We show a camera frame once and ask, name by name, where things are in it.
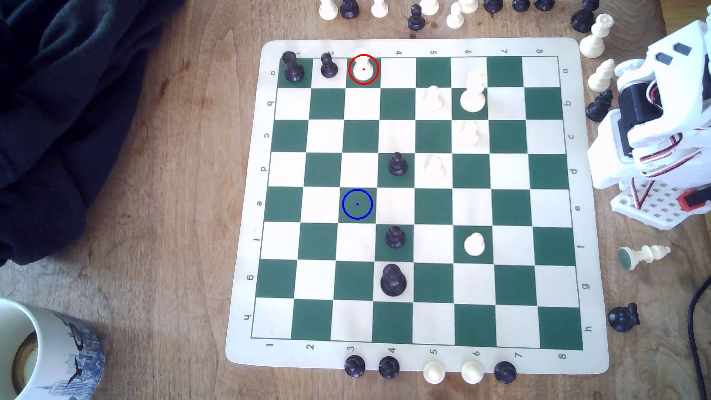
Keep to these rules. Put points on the white rook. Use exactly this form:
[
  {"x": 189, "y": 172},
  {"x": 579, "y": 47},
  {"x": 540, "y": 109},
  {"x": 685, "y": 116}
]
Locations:
[{"x": 364, "y": 73}]

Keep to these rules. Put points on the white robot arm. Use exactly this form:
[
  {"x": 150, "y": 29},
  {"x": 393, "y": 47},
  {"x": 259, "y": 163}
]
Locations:
[{"x": 611, "y": 161}]

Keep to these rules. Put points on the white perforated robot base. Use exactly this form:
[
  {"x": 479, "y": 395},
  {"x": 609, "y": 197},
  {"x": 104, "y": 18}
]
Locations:
[{"x": 661, "y": 210}]

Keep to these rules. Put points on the black chess piece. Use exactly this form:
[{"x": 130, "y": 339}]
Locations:
[
  {"x": 492, "y": 5},
  {"x": 582, "y": 21},
  {"x": 544, "y": 4},
  {"x": 520, "y": 5},
  {"x": 349, "y": 9}
]

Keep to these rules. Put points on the white piece green felt base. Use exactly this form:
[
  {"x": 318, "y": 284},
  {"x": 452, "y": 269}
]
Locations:
[{"x": 644, "y": 256}]

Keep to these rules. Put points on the white chess piece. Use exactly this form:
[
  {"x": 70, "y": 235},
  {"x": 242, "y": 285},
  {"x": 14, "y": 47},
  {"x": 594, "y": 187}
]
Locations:
[
  {"x": 379, "y": 8},
  {"x": 328, "y": 10},
  {"x": 429, "y": 6},
  {"x": 468, "y": 5}
]

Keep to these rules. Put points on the green and cream chess mat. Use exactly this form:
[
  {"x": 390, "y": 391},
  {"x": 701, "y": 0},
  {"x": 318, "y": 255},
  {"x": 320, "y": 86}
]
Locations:
[{"x": 500, "y": 278}]

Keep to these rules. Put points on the white bishop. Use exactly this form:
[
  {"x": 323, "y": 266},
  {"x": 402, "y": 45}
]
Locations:
[{"x": 599, "y": 80}]

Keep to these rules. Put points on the white queen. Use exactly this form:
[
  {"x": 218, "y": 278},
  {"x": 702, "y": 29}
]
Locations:
[{"x": 592, "y": 45}]

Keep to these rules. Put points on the black bishop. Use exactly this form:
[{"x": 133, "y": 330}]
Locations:
[
  {"x": 597, "y": 109},
  {"x": 393, "y": 283}
]

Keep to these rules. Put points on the red black clamp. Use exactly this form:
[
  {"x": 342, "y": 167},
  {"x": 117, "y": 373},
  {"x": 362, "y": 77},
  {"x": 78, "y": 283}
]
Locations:
[{"x": 693, "y": 199}]

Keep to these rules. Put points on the white king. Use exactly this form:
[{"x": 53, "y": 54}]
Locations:
[{"x": 473, "y": 100}]

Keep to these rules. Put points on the white pawn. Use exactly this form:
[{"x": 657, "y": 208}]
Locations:
[
  {"x": 455, "y": 21},
  {"x": 474, "y": 245},
  {"x": 434, "y": 169},
  {"x": 472, "y": 373},
  {"x": 434, "y": 373},
  {"x": 433, "y": 101},
  {"x": 470, "y": 136}
]

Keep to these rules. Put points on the black knight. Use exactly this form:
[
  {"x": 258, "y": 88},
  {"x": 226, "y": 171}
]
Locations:
[{"x": 621, "y": 319}]

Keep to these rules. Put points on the black pawn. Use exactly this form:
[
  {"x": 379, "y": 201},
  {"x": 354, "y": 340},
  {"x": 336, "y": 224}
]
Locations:
[
  {"x": 505, "y": 373},
  {"x": 416, "y": 22},
  {"x": 355, "y": 366},
  {"x": 395, "y": 239},
  {"x": 389, "y": 368},
  {"x": 397, "y": 166},
  {"x": 329, "y": 69}
]

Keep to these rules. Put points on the black rook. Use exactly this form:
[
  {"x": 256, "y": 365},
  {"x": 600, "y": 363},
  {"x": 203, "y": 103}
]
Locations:
[{"x": 293, "y": 71}]

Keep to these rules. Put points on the dark navy cloth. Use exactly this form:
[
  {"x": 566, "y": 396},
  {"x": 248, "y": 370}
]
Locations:
[{"x": 66, "y": 111}]

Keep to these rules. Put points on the white mug blue print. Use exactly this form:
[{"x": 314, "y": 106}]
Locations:
[{"x": 55, "y": 355}]

